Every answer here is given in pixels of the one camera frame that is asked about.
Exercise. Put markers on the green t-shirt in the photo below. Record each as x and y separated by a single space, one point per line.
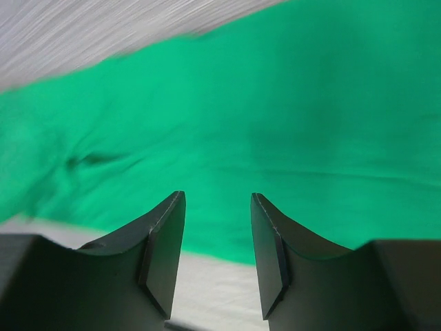
331 109

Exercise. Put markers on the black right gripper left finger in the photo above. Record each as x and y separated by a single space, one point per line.
135 269

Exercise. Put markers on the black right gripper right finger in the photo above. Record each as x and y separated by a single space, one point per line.
306 282

